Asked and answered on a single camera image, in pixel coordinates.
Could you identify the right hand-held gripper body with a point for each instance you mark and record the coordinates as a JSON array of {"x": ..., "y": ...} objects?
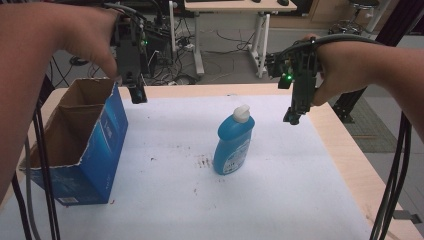
[{"x": 303, "y": 76}]

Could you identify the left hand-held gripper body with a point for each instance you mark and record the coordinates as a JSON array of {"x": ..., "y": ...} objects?
[{"x": 128, "y": 56}]

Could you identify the blue detergent bottle white cap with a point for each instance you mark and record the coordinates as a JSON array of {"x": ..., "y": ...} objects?
[{"x": 233, "y": 143}]

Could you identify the blue cardboard box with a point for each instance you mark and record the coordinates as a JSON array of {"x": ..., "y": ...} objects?
[{"x": 100, "y": 156}]

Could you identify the person's left hand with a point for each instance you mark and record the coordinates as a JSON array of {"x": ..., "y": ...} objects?
[{"x": 90, "y": 36}]

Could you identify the person's right hand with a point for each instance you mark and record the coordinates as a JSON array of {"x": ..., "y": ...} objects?
[{"x": 346, "y": 70}]

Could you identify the grey floor mat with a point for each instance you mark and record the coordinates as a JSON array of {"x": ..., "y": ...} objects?
[{"x": 373, "y": 130}]

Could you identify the black stool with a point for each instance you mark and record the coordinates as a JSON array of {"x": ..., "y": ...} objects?
[{"x": 361, "y": 6}]

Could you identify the black metal stand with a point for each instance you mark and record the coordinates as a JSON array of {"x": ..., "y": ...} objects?
[{"x": 396, "y": 23}]

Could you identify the white paper sheet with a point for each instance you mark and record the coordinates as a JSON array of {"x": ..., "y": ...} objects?
[{"x": 173, "y": 200}]

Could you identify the dark tape piece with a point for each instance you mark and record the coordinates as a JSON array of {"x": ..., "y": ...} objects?
[{"x": 407, "y": 216}]

